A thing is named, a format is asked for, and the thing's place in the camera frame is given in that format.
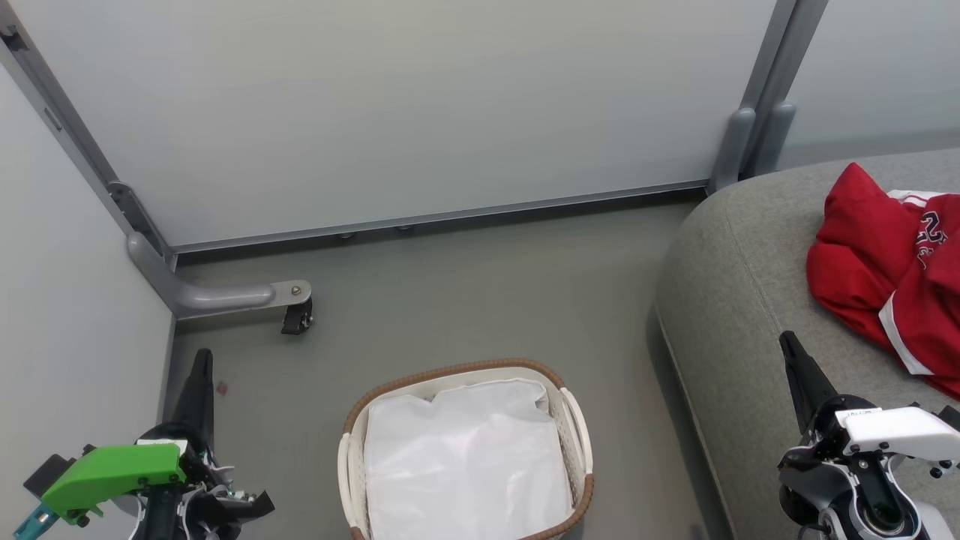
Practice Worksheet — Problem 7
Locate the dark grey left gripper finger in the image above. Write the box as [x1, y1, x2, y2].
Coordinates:
[166, 348, 215, 451]

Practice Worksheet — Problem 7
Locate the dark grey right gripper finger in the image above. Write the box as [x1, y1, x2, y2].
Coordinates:
[778, 330, 839, 436]

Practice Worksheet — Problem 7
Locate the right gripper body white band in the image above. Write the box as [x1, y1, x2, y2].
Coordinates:
[778, 395, 960, 478]

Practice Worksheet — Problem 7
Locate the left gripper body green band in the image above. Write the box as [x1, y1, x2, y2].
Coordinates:
[41, 424, 227, 526]

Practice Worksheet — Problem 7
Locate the red garment with white trim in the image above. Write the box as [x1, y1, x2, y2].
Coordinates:
[806, 162, 960, 400]

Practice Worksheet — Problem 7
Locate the white laundry basket brown rim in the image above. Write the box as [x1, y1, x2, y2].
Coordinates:
[337, 358, 596, 540]

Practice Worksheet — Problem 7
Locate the white basket liner bag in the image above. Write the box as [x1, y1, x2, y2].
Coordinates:
[363, 378, 575, 540]

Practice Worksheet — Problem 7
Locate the grey partition foot leg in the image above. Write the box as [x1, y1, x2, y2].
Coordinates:
[126, 231, 314, 320]

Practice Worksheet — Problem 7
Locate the grey fabric sofa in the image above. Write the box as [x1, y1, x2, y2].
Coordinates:
[655, 148, 960, 540]

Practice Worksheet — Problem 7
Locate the black caster wheel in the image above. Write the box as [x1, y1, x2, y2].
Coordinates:
[280, 295, 315, 336]

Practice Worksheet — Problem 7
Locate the grey partition corner post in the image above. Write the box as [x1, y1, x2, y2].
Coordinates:
[0, 15, 178, 263]

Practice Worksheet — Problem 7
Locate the grey partition bottom rail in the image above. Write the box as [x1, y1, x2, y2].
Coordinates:
[169, 180, 712, 256]

